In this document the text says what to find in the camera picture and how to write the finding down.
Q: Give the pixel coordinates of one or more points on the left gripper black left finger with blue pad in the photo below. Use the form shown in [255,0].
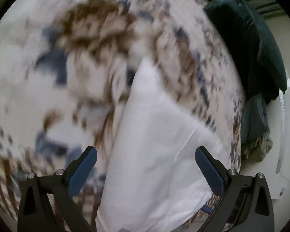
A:
[35,211]

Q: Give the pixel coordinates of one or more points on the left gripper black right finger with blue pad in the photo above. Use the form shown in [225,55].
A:
[245,201]

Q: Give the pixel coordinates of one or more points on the white pants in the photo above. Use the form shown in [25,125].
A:
[153,182]

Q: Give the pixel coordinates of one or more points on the dark green quilt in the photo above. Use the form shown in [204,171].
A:
[260,67]

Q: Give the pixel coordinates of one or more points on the floral bed blanket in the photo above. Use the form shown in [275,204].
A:
[66,71]

